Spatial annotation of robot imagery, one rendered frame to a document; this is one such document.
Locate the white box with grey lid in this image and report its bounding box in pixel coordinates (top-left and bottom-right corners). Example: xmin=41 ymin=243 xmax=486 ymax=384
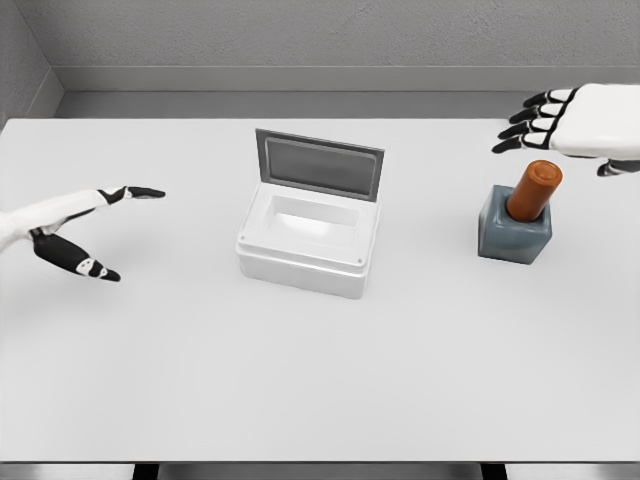
xmin=235 ymin=127 xmax=386 ymax=302

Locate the grey bottle with brown cap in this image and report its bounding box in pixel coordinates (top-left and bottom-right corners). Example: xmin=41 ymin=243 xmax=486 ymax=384
xmin=477 ymin=159 xmax=564 ymax=266

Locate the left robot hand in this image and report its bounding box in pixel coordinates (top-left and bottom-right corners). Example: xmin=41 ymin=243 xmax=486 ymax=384
xmin=0 ymin=185 xmax=167 ymax=284

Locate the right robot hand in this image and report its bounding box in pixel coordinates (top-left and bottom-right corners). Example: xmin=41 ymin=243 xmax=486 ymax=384
xmin=491 ymin=82 xmax=640 ymax=178

